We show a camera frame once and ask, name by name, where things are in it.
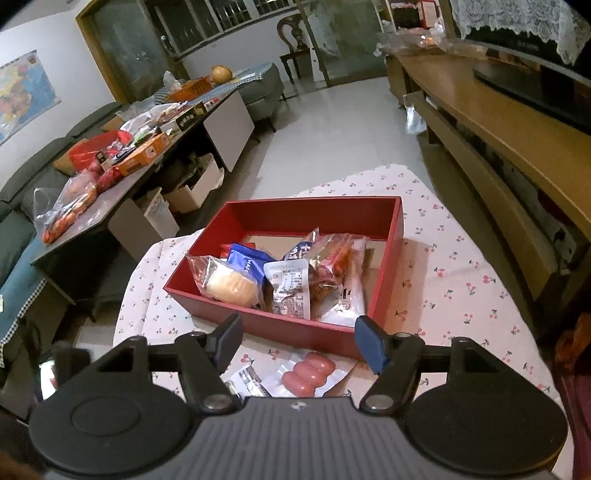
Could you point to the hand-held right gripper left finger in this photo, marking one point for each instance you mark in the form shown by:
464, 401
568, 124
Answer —
228, 339

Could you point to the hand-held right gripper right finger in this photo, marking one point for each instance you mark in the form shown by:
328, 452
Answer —
369, 341

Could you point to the pink sausage packet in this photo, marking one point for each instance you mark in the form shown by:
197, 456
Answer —
307, 374

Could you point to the red cardboard box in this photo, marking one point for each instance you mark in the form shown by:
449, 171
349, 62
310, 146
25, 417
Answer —
277, 217

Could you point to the white and black snack packet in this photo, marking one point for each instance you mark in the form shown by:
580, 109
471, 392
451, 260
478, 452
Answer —
344, 309

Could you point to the small white snack packet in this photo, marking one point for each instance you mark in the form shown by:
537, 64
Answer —
244, 381

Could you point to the bread bun in clear packet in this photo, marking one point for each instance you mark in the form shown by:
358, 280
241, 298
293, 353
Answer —
231, 286

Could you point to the silver packet white label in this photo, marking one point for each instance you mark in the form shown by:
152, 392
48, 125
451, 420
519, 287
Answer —
288, 290

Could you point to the blue wafer packet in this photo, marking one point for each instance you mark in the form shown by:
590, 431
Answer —
247, 263

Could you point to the clear packet of red snack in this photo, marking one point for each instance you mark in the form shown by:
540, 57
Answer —
332, 272

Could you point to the white plastic basket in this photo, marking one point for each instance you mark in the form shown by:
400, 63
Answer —
159, 212

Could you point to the white cardboard box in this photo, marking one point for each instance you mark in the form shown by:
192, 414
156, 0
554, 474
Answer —
198, 189

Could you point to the dark coffee table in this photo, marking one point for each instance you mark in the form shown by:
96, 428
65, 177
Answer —
106, 198

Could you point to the small red snack bag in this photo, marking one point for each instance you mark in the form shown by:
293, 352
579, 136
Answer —
110, 179

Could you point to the orange cardboard box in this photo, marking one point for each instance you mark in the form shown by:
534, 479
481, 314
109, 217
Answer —
141, 154

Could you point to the red orange cloth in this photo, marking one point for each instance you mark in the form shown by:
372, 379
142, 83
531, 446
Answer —
575, 369

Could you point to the clear bag of red sausages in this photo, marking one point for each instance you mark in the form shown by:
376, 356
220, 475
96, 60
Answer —
64, 212

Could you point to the blue blanket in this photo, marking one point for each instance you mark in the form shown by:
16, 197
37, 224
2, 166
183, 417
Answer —
18, 300

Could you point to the black snack box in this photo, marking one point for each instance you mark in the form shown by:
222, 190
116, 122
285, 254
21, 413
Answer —
189, 117

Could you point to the silver foil bag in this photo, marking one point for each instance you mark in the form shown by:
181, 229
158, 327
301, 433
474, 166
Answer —
414, 117

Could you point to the red plastic bag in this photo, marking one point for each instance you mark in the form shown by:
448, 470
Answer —
87, 152

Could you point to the pile of white plastic bags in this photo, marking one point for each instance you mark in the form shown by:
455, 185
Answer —
143, 120

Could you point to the green ottoman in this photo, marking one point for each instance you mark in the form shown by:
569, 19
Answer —
263, 97

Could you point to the orange basket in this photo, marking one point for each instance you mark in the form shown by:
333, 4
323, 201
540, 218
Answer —
189, 90

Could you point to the wooden television cabinet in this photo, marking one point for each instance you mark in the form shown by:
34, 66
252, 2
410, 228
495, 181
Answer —
498, 120

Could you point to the green sofa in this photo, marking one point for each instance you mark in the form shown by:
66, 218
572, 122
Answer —
27, 175

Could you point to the yellow pomelo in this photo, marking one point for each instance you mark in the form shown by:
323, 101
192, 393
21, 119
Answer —
221, 74

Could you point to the dark wooden chair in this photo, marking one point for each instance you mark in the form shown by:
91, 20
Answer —
295, 57

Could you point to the black television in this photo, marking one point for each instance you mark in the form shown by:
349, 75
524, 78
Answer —
531, 87

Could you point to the clear plastic wrap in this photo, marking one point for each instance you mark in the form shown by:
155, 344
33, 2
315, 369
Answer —
415, 41

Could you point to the barred window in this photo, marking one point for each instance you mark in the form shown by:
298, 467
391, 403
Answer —
240, 18

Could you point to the white lace cloth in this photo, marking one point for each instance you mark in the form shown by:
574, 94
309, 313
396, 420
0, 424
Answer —
508, 18

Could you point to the glass door wooden frame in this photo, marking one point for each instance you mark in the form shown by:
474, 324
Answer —
351, 41
124, 55

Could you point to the wall map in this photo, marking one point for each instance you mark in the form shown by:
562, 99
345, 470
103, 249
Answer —
23, 97

